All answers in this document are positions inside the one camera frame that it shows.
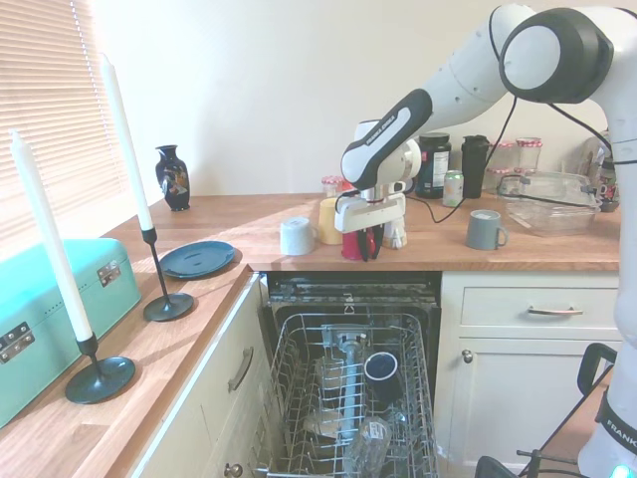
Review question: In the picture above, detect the white cabinet with drawer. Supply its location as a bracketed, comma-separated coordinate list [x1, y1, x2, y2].
[440, 271, 631, 470]

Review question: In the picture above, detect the dark protein powder tub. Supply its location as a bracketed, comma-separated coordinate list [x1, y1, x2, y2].
[414, 131, 454, 200]

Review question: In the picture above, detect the black shaker bottle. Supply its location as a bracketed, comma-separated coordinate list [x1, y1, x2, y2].
[460, 134, 490, 199]

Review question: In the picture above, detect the tall white candle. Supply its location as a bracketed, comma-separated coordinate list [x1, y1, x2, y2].
[7, 128, 95, 344]
[99, 52, 154, 232]

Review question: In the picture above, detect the small white ribbed object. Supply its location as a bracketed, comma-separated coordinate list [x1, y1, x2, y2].
[381, 216, 410, 249]

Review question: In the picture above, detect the white corner cabinet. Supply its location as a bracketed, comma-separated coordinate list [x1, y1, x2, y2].
[131, 271, 281, 478]

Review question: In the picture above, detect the dark blue plate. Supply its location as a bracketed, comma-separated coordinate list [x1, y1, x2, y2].
[158, 240, 237, 280]

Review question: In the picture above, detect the clear ribbed glass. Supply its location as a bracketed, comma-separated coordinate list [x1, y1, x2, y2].
[342, 416, 394, 475]

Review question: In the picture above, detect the metal drawer handle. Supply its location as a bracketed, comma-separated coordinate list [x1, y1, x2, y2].
[527, 306, 584, 318]

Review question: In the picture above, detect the navy blue mug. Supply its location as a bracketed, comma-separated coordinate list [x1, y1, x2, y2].
[363, 351, 402, 405]

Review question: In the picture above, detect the clear glass baking dish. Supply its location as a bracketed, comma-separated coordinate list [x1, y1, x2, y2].
[497, 169, 602, 237]

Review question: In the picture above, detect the teal metal bread box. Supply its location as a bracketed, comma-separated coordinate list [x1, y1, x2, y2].
[0, 237, 143, 429]

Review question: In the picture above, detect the curved metal cabinet handle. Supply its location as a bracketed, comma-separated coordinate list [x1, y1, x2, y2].
[227, 347, 255, 393]

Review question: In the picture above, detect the clear glass tumbler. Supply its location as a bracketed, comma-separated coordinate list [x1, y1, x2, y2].
[316, 354, 350, 395]

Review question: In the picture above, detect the grey wire dishwasher rack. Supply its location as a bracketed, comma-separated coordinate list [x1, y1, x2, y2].
[248, 312, 440, 478]

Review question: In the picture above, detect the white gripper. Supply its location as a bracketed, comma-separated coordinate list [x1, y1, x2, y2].
[333, 192, 407, 263]

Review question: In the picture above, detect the glass jar red checked lid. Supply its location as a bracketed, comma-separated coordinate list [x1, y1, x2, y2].
[488, 140, 518, 170]
[516, 136, 543, 173]
[485, 167, 514, 195]

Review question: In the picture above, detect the yellow mug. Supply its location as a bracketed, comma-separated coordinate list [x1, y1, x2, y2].
[318, 197, 345, 246]

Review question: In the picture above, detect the grey mug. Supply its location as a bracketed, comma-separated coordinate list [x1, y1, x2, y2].
[465, 209, 511, 252]

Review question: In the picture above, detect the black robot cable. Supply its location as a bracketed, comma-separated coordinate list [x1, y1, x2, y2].
[406, 7, 614, 225]

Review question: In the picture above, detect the green drink can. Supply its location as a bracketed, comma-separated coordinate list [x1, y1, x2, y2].
[442, 169, 466, 208]

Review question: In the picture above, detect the black candle holder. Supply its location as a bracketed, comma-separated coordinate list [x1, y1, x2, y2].
[141, 227, 195, 323]
[64, 332, 136, 405]

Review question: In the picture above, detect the printed water bottle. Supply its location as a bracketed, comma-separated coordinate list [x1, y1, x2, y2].
[595, 153, 621, 213]

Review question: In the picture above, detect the silver kettle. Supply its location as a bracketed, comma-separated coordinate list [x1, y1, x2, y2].
[580, 134, 612, 176]

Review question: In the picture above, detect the white mug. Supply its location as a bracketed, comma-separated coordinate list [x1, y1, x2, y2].
[279, 216, 319, 257]

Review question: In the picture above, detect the white window blind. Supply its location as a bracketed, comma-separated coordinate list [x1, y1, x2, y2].
[0, 0, 133, 245]

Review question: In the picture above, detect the dark blue painted vase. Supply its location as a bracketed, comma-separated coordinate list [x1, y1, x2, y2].
[153, 144, 193, 212]

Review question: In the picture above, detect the black tripod stand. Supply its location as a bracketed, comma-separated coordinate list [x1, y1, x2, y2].
[475, 342, 621, 478]

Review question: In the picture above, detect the built-in dishwasher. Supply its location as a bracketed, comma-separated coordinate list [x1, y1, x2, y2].
[257, 271, 444, 478]

